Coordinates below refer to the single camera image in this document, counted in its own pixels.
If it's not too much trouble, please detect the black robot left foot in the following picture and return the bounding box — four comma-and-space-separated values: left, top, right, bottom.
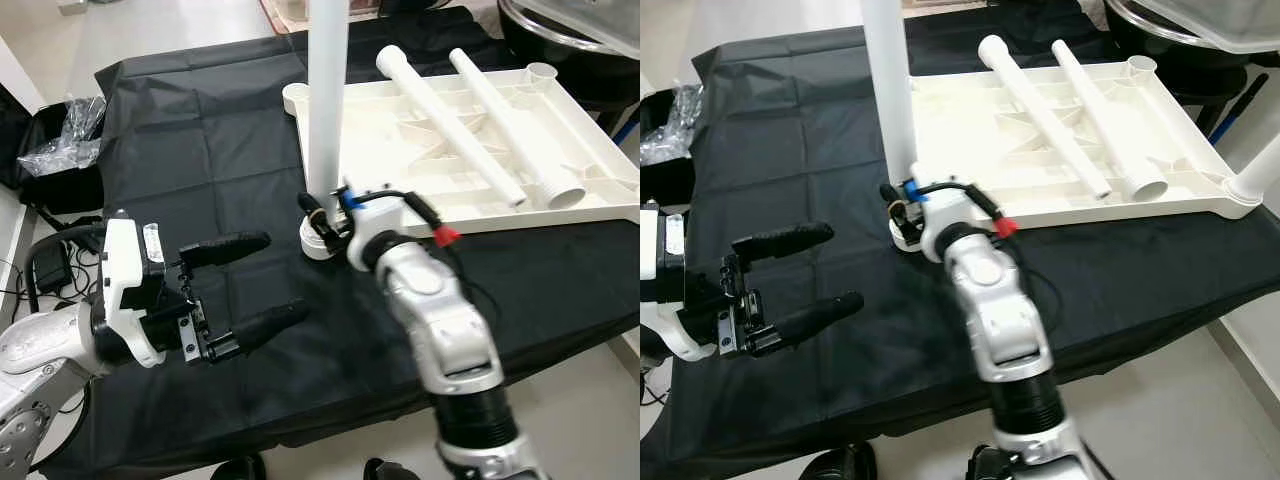
798, 442, 879, 480
210, 453, 268, 480

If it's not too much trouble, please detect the crumpled clear plastic wrap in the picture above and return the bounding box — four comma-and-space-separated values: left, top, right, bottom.
18, 97, 106, 176
640, 85, 703, 166

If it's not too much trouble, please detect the black robot right foot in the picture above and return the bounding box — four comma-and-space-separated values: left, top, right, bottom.
362, 458, 421, 480
965, 445, 1013, 480

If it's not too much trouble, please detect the black power adapter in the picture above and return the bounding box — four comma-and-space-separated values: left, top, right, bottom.
35, 240, 73, 296

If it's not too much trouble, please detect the black tablecloth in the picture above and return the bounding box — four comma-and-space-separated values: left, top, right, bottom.
40, 5, 640, 476
640, 5, 1280, 479

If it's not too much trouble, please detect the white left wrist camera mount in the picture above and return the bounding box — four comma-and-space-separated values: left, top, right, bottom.
640, 203, 706, 363
103, 215, 169, 369

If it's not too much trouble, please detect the clear plastic storage box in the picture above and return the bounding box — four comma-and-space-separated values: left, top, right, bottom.
525, 0, 640, 59
1130, 0, 1280, 53

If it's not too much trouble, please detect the black robot foot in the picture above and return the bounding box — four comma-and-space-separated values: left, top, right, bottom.
965, 445, 1013, 480
210, 453, 268, 480
362, 458, 421, 480
798, 442, 879, 480

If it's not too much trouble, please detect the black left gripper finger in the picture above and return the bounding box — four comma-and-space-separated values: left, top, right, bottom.
214, 301, 310, 362
753, 292, 865, 358
733, 222, 835, 263
179, 231, 271, 269

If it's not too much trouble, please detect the black bag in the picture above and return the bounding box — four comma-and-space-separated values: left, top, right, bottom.
640, 90, 701, 206
15, 100, 106, 216

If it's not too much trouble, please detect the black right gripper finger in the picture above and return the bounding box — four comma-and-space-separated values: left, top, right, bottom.
299, 193, 338, 242
880, 183, 912, 225

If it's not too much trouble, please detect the white plastic table top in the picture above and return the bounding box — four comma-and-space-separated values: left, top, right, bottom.
888, 57, 1263, 251
283, 62, 640, 263

